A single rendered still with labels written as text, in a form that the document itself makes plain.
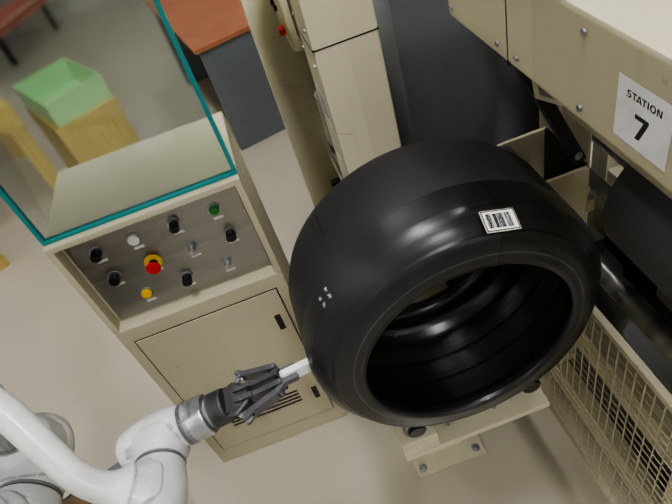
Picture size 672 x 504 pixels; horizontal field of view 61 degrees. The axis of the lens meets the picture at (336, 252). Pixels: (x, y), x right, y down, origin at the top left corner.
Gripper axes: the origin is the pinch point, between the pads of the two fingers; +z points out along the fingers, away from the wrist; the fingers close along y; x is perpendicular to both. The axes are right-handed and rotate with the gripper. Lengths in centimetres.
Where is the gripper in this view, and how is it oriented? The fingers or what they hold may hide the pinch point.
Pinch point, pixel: (297, 370)
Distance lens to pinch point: 121.1
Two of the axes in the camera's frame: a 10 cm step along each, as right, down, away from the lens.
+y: -2.6, -6.3, 7.3
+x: 3.7, 6.3, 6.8
